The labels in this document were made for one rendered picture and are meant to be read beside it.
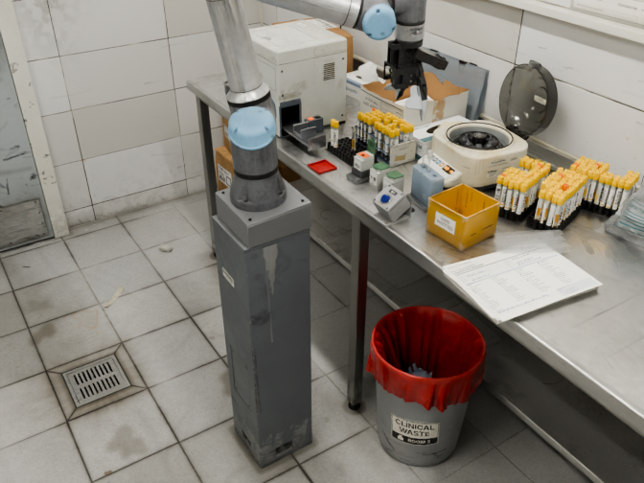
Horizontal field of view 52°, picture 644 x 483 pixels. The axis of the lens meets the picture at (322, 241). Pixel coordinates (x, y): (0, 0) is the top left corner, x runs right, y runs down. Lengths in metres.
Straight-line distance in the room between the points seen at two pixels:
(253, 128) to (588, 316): 0.89
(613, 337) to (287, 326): 0.89
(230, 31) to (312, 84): 0.66
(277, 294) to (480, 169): 0.68
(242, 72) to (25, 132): 1.78
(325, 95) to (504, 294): 1.07
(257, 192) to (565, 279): 0.78
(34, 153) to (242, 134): 1.88
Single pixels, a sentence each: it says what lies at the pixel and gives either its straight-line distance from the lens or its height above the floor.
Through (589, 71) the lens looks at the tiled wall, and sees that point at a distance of 2.09.
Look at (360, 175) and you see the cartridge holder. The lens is 1.99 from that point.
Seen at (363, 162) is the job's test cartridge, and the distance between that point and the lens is 1.98.
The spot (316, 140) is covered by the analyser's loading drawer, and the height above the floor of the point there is 0.93.
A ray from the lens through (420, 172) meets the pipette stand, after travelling 1.87.
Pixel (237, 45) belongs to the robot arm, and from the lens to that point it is 1.70.
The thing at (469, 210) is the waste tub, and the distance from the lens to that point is 1.84.
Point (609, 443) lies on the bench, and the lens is 2.19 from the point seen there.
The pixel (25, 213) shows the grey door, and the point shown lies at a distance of 3.50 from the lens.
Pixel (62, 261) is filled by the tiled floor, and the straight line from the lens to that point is 3.41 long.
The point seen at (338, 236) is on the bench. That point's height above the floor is 0.27.
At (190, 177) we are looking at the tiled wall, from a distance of 3.76.
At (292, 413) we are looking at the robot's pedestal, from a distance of 2.20.
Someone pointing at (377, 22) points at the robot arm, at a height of 1.42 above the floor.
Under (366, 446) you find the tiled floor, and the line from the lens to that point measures 2.36.
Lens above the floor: 1.82
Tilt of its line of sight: 33 degrees down
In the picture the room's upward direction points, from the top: straight up
